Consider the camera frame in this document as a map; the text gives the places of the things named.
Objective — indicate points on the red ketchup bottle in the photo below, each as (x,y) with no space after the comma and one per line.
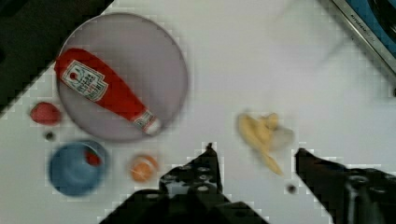
(92,78)

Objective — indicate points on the grey round plate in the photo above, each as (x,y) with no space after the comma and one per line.
(145,56)

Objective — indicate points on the orange slice toy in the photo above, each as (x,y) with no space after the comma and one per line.
(143,168)

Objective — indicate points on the silver black toaster oven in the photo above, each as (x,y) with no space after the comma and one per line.
(373,22)

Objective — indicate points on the red toy strawberry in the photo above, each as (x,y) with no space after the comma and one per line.
(46,114)

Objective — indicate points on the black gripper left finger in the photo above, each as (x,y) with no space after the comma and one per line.
(187,194)

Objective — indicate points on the small red strawberry in bowl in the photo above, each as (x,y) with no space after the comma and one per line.
(92,158)

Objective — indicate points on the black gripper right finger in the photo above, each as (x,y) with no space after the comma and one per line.
(349,195)

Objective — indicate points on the peeled yellow toy banana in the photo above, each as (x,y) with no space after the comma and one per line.
(264,134)

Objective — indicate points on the blue bowl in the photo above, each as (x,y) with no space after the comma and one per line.
(70,174)

